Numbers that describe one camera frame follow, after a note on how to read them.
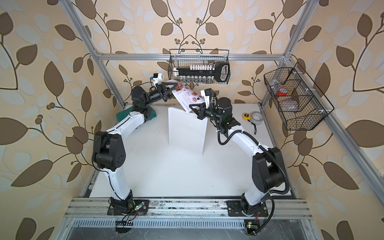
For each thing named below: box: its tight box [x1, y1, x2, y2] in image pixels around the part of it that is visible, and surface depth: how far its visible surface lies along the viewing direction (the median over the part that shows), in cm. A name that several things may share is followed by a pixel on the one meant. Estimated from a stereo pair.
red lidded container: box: [277, 88, 288, 96], surface depth 84 cm
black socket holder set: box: [173, 62, 231, 83], surface depth 86 cm
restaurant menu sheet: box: [168, 80, 206, 112], surface depth 77 cm
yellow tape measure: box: [242, 112, 251, 121], surface depth 113 cm
